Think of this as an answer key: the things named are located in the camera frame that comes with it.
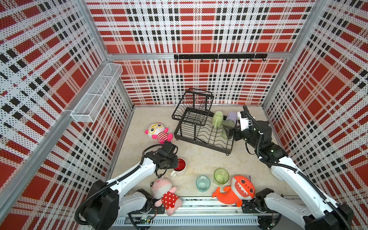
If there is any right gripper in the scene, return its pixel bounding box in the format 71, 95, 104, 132
223, 120, 260, 151

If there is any tall green glass cup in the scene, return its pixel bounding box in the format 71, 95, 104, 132
221, 120, 235, 140

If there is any white mug red interior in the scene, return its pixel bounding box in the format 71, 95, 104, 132
170, 158, 187, 178

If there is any lavender plastic cup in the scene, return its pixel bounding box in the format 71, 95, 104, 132
225, 112, 238, 127

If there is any white mug green handle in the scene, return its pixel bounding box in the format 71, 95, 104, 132
212, 111, 224, 128

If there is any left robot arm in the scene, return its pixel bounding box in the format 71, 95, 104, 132
74, 141, 178, 230

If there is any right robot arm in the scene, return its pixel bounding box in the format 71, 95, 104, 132
224, 106, 354, 230

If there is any pink bear plush toy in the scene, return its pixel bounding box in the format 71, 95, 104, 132
150, 177, 183, 216

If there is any yellow pink owl plush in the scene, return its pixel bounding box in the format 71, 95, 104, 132
145, 123, 173, 144

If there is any teal glass cup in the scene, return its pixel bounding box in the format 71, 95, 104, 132
195, 175, 211, 192

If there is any short green glass cup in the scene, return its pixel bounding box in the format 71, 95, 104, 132
214, 168, 230, 185

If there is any red shark plush toy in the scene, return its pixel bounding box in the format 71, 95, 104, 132
212, 175, 256, 207

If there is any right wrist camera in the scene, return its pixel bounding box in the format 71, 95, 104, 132
237, 111, 253, 131

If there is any black wire dish rack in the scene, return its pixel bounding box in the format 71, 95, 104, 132
172, 88, 234, 156

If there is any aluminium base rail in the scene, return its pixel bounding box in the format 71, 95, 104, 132
83, 196, 325, 230

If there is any black wall hook rail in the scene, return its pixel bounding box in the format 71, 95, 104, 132
173, 53, 268, 61

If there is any white wire wall basket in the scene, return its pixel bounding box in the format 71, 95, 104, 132
71, 63, 122, 123

